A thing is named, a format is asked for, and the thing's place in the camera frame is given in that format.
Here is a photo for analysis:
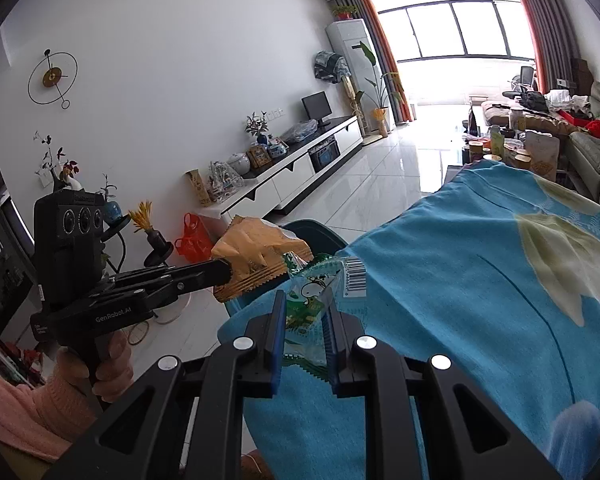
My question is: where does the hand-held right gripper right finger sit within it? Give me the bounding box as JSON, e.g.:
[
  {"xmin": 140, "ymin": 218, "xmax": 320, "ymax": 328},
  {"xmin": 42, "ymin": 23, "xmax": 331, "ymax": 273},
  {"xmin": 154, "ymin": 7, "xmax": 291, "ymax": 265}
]
[{"xmin": 324, "ymin": 300, "xmax": 563, "ymax": 480}]

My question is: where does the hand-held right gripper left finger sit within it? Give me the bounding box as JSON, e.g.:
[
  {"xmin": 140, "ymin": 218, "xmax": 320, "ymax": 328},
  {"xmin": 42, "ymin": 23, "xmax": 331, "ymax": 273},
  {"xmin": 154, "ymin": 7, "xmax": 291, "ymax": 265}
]
[{"xmin": 42, "ymin": 290, "xmax": 288, "ymax": 480}]

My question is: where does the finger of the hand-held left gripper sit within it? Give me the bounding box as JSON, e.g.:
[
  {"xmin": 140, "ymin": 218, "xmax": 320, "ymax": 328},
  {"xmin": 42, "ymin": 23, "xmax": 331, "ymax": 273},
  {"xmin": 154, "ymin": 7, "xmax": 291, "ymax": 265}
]
[
  {"xmin": 147, "ymin": 287, "xmax": 218, "ymax": 317},
  {"xmin": 106, "ymin": 257, "xmax": 234, "ymax": 294}
]

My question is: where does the gold snack wrapper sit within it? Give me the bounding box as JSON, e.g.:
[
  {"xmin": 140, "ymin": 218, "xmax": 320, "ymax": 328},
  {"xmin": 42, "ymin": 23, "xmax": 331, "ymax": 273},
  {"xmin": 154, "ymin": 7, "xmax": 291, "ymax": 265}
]
[{"xmin": 211, "ymin": 216, "xmax": 313, "ymax": 303}]

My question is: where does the green clear snack wrapper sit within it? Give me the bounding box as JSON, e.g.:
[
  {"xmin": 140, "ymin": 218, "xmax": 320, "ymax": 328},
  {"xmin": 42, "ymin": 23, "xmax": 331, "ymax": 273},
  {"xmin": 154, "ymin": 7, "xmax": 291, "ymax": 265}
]
[{"xmin": 279, "ymin": 252, "xmax": 371, "ymax": 386}]

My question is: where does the teal plastic bin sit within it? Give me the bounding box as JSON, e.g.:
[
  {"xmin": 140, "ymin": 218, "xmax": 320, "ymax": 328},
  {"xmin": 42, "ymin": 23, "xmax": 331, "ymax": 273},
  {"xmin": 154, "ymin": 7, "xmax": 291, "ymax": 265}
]
[{"xmin": 224, "ymin": 219, "xmax": 351, "ymax": 318}]

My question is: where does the person's left forearm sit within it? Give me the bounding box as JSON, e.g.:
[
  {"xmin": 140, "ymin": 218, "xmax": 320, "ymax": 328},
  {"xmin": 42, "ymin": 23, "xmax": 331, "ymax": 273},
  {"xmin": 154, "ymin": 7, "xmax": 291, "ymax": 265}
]
[{"xmin": 0, "ymin": 364, "xmax": 106, "ymax": 463}]

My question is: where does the person's left hand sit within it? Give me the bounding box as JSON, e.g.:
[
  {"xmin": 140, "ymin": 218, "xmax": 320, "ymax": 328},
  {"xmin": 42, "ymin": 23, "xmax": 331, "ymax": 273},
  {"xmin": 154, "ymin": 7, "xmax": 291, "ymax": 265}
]
[{"xmin": 54, "ymin": 332, "xmax": 135, "ymax": 406}]

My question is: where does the red plastic bag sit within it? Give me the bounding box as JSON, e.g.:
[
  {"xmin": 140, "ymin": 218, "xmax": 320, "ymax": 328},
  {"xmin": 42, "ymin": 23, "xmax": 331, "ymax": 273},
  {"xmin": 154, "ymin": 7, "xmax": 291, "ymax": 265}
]
[{"xmin": 174, "ymin": 212, "xmax": 215, "ymax": 263}]

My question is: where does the red berry branch vase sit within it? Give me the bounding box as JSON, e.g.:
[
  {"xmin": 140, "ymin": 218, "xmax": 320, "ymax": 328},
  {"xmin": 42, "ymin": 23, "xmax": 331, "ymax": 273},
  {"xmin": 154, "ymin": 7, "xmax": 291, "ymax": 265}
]
[{"xmin": 34, "ymin": 131, "xmax": 81, "ymax": 193}]

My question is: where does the yellow dried flowers black vase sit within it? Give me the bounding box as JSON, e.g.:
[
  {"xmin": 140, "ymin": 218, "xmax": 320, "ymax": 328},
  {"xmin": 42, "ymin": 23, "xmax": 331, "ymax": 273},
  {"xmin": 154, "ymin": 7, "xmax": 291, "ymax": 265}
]
[{"xmin": 128, "ymin": 201, "xmax": 173, "ymax": 261}]

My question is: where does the tan paper box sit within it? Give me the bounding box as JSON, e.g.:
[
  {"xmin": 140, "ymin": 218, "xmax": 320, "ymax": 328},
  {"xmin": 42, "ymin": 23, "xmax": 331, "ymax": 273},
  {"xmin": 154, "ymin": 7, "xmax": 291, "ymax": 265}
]
[{"xmin": 185, "ymin": 169, "xmax": 212, "ymax": 207}]

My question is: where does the clear toy package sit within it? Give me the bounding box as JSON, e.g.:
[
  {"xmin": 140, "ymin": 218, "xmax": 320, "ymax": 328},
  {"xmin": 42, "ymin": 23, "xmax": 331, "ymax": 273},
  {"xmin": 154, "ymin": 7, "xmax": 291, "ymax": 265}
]
[{"xmin": 207, "ymin": 160, "xmax": 244, "ymax": 192}]

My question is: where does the white TV cabinet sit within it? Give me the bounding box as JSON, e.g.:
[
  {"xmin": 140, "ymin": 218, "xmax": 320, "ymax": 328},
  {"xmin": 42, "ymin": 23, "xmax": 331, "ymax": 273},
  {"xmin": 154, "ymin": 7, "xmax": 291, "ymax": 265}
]
[{"xmin": 195, "ymin": 114, "xmax": 365, "ymax": 221}]

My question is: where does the blue floral blanket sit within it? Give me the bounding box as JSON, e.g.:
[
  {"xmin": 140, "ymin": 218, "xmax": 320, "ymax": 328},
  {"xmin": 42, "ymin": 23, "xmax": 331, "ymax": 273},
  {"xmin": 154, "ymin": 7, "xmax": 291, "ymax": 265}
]
[{"xmin": 216, "ymin": 159, "xmax": 600, "ymax": 480}]

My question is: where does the small plant blue vase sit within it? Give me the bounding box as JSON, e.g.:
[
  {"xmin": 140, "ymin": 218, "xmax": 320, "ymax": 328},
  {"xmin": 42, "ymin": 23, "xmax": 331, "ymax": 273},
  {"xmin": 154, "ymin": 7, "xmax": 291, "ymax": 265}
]
[{"xmin": 245, "ymin": 111, "xmax": 271, "ymax": 145}]

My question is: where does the clear plastic bag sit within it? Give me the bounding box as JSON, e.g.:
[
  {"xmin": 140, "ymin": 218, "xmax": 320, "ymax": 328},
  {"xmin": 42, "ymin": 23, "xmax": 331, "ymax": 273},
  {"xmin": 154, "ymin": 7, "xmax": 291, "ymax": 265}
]
[{"xmin": 280, "ymin": 120, "xmax": 321, "ymax": 145}]

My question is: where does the black monitor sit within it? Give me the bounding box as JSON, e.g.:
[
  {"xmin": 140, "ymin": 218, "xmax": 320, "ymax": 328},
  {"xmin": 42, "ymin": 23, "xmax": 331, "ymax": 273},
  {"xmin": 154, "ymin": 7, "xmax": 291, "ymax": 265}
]
[{"xmin": 301, "ymin": 91, "xmax": 332, "ymax": 128}]

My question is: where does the glass coffee table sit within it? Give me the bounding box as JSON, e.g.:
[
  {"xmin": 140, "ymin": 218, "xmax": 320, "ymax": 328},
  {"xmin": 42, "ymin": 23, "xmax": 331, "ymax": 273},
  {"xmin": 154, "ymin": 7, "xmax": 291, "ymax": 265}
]
[{"xmin": 442, "ymin": 107, "xmax": 566, "ymax": 186}]

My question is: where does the covered standing fan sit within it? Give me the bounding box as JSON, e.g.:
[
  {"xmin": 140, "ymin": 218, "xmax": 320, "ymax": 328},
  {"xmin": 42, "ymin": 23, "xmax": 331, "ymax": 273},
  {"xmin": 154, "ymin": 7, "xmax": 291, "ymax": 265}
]
[{"xmin": 312, "ymin": 50, "xmax": 356, "ymax": 111}]

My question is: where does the tall leafy plant yellow vase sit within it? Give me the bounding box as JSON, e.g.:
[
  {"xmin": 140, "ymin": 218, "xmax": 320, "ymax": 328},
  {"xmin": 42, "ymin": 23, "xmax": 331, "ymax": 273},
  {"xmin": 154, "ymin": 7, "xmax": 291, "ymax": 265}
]
[{"xmin": 356, "ymin": 42, "xmax": 403, "ymax": 137}]

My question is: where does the white standing air conditioner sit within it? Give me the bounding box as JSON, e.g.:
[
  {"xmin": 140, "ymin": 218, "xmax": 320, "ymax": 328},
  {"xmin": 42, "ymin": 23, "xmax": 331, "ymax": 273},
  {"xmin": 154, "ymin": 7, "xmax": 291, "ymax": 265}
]
[{"xmin": 326, "ymin": 19, "xmax": 381, "ymax": 111}]

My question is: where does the kraft paper pouch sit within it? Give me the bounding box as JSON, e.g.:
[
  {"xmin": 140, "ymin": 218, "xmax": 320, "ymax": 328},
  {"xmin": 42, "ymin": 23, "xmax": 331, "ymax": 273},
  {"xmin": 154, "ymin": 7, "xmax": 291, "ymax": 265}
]
[{"xmin": 522, "ymin": 130, "xmax": 561, "ymax": 181}]

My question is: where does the grey orange curtain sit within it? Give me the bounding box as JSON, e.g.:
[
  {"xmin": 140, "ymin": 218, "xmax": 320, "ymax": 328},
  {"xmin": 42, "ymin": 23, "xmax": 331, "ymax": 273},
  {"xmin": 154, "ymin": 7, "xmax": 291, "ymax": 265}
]
[
  {"xmin": 510, "ymin": 0, "xmax": 583, "ymax": 92},
  {"xmin": 328, "ymin": 0, "xmax": 413, "ymax": 123}
]

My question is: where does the black bag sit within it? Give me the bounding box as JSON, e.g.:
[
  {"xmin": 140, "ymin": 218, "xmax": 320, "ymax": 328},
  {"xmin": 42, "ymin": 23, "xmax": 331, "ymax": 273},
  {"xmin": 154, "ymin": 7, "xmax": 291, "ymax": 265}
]
[{"xmin": 517, "ymin": 91, "xmax": 548, "ymax": 111}]

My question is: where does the green leather sofa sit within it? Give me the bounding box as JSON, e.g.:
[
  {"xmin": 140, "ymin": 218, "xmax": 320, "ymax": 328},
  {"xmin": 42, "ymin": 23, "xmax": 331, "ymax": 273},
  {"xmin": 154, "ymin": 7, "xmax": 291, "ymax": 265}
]
[{"xmin": 562, "ymin": 80, "xmax": 600, "ymax": 206}]

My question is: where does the black office chair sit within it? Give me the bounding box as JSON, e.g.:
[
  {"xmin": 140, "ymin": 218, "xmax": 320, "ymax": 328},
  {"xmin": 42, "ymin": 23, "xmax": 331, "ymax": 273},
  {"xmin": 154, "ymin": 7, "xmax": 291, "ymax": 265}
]
[{"xmin": 510, "ymin": 66, "xmax": 537, "ymax": 92}]

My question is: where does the white clothes pile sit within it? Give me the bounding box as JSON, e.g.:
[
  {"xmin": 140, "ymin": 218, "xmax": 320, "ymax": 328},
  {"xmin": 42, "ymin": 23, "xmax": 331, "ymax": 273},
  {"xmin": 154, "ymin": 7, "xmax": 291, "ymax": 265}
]
[{"xmin": 545, "ymin": 89, "xmax": 573, "ymax": 111}]

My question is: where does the large window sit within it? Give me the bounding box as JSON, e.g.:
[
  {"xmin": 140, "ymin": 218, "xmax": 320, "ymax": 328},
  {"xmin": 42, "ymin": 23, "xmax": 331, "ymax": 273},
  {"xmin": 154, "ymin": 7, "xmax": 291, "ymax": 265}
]
[{"xmin": 380, "ymin": 0, "xmax": 537, "ymax": 63}]

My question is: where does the picture frame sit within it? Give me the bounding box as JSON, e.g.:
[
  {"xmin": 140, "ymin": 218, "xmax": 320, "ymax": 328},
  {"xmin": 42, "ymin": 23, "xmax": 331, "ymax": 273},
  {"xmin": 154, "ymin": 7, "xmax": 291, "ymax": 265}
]
[{"xmin": 246, "ymin": 145, "xmax": 273, "ymax": 168}]

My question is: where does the round wall clock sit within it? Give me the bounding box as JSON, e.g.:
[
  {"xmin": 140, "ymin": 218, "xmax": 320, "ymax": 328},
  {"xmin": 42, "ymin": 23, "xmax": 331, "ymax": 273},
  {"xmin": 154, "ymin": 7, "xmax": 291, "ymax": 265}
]
[{"xmin": 27, "ymin": 49, "xmax": 79, "ymax": 110}]

